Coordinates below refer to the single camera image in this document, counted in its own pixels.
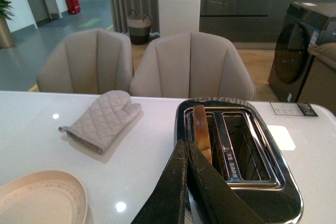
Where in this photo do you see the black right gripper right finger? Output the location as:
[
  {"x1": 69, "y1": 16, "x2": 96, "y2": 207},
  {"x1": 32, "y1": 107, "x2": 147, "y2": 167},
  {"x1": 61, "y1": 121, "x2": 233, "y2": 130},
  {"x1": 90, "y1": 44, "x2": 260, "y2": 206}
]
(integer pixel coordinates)
[{"x1": 186, "y1": 142, "x2": 264, "y2": 223}]

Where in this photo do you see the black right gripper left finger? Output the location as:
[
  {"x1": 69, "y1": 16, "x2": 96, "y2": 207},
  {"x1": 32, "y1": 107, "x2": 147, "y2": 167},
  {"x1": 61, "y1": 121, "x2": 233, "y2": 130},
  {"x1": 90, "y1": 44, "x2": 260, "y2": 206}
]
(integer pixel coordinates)
[{"x1": 132, "y1": 140, "x2": 188, "y2": 223}]

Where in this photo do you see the slice of toast bread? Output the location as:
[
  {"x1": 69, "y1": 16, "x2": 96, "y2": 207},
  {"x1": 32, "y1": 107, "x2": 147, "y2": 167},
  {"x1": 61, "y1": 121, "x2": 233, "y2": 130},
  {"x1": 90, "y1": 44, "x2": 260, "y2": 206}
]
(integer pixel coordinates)
[{"x1": 193, "y1": 105, "x2": 212, "y2": 164}]

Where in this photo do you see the silver two-slot toaster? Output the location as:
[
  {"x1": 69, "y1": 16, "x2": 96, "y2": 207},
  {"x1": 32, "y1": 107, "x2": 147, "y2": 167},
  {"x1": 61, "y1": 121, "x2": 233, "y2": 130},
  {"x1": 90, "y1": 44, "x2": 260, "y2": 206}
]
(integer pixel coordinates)
[{"x1": 175, "y1": 98, "x2": 303, "y2": 223}]

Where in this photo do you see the grey quilted oven mitt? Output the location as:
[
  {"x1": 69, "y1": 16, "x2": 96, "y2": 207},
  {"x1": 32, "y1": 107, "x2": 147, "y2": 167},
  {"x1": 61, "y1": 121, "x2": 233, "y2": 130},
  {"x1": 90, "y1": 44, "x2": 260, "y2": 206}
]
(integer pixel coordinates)
[{"x1": 58, "y1": 90, "x2": 142, "y2": 154}]

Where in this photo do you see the beige round plate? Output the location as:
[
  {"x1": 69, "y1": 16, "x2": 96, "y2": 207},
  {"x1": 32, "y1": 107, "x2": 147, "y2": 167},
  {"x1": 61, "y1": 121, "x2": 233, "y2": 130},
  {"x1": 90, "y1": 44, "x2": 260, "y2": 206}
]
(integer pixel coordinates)
[{"x1": 1, "y1": 170, "x2": 88, "y2": 223}]

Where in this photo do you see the black label card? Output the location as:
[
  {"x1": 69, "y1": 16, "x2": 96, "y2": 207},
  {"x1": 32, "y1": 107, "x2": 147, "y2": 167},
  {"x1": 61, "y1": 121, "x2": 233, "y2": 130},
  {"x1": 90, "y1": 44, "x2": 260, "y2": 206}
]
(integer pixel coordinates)
[{"x1": 270, "y1": 102, "x2": 318, "y2": 117}]

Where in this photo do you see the beige chair on right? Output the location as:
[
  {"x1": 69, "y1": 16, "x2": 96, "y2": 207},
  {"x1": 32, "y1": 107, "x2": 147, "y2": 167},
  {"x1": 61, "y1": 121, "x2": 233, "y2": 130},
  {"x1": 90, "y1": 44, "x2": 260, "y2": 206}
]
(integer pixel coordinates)
[{"x1": 130, "y1": 32, "x2": 256, "y2": 101}]

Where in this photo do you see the beige chair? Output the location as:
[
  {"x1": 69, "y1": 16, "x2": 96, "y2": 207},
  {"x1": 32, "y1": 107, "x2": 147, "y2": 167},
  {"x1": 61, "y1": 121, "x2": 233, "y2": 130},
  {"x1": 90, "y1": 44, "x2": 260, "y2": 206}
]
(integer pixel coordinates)
[
  {"x1": 36, "y1": 28, "x2": 134, "y2": 94},
  {"x1": 130, "y1": 32, "x2": 256, "y2": 101}
]

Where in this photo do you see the beige chair on left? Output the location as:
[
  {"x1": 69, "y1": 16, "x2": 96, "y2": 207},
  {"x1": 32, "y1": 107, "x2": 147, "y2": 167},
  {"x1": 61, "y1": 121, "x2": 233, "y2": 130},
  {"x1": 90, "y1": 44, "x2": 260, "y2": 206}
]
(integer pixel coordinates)
[{"x1": 36, "y1": 28, "x2": 134, "y2": 94}]

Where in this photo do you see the woven laundry basket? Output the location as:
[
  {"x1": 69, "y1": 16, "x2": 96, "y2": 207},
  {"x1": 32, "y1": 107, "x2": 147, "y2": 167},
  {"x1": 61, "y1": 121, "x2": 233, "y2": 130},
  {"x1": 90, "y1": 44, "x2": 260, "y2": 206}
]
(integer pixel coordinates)
[{"x1": 127, "y1": 9, "x2": 152, "y2": 45}]

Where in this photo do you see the dark grey counter cabinet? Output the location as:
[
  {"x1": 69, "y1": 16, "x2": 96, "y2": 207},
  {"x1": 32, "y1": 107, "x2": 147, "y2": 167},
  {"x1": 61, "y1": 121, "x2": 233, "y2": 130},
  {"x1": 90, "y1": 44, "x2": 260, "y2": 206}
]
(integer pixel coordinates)
[{"x1": 199, "y1": 0, "x2": 335, "y2": 48}]

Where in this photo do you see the dark grey washing machine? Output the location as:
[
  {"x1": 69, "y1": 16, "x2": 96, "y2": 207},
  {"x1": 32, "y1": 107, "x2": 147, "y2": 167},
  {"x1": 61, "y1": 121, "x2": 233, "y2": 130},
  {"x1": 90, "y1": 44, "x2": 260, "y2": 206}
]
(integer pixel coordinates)
[{"x1": 268, "y1": 2, "x2": 335, "y2": 102}]

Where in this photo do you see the red trash bin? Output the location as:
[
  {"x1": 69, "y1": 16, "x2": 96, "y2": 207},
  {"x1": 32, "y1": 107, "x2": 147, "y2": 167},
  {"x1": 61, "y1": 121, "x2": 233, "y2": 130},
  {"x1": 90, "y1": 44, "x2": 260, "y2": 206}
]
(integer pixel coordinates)
[{"x1": 65, "y1": 0, "x2": 80, "y2": 14}]

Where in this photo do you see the gold plant pot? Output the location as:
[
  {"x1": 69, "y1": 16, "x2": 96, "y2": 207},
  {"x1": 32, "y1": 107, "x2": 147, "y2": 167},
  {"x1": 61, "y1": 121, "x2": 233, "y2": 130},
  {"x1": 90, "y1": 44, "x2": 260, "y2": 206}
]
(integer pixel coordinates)
[{"x1": 0, "y1": 17, "x2": 15, "y2": 49}]

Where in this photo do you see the green potted plant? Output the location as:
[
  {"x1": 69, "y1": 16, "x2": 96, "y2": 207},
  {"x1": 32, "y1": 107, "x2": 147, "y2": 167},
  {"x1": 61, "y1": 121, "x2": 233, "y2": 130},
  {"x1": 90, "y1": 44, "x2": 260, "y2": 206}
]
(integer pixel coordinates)
[{"x1": 0, "y1": 0, "x2": 14, "y2": 20}]

